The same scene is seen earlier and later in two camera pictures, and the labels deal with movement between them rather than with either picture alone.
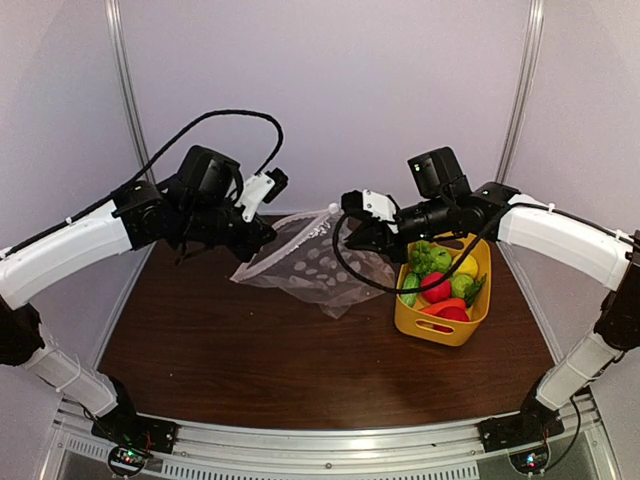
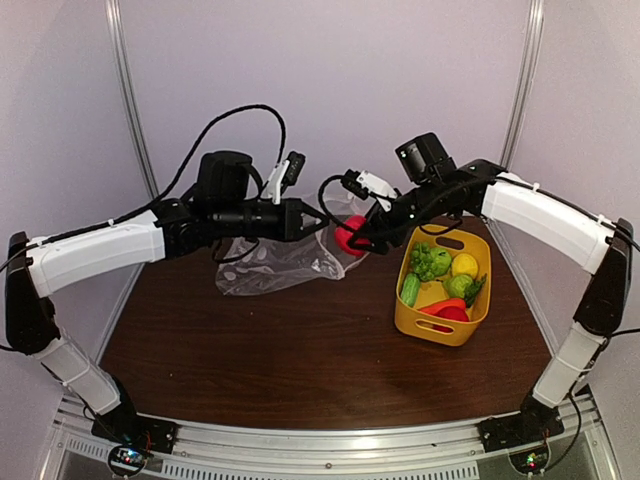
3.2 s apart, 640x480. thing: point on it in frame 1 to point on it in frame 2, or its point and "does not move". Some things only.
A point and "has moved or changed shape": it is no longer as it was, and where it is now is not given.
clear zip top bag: [309, 258] has moved or changed shape
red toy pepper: [452, 313] does not move
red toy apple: [439, 292] has moved or changed shape
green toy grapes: [420, 257] does not move
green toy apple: [441, 259] does not move
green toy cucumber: [412, 281] does not move
